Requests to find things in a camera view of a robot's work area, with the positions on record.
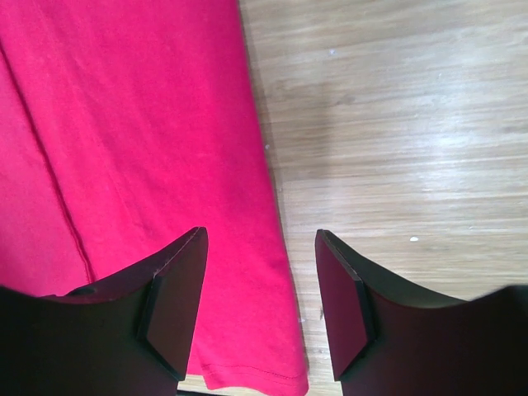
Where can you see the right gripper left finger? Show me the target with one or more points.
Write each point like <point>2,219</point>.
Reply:
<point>126,334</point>

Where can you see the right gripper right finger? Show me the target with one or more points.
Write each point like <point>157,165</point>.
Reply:
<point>390,336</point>

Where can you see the red t shirt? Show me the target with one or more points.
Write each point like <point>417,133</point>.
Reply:
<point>123,125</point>

